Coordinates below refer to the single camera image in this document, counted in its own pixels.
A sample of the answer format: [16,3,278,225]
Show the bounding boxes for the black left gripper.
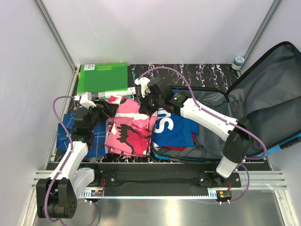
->
[84,99,118,131]

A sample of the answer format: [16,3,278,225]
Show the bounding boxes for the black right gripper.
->
[138,89,164,116]

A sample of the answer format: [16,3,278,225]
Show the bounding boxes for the pink camouflage shirt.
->
[104,95,158,157]

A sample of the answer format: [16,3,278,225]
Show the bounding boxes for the blue shirt white letters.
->
[153,108,199,148]

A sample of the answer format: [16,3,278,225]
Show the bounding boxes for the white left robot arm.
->
[36,99,117,222]

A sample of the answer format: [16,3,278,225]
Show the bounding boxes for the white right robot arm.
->
[134,77,253,187]

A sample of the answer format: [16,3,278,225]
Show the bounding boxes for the green plastic folder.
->
[77,62,128,94]

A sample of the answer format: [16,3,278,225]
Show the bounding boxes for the blue plaid shirt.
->
[56,110,106,160]

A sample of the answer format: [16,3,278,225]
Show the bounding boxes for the red shirt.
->
[159,133,195,151]

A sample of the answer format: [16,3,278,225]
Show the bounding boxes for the blue capped bottle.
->
[231,56,245,70]

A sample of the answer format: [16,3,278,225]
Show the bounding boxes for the blue suitcase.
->
[149,41,301,164]

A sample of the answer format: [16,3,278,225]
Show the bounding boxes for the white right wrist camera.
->
[134,77,150,94]

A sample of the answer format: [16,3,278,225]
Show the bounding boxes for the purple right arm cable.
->
[137,66,268,205]

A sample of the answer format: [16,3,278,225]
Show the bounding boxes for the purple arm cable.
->
[44,95,99,226]
[137,66,268,205]

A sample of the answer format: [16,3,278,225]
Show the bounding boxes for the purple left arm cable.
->
[44,95,99,226]

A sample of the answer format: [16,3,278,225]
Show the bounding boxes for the aluminium frame rail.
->
[32,0,79,73]

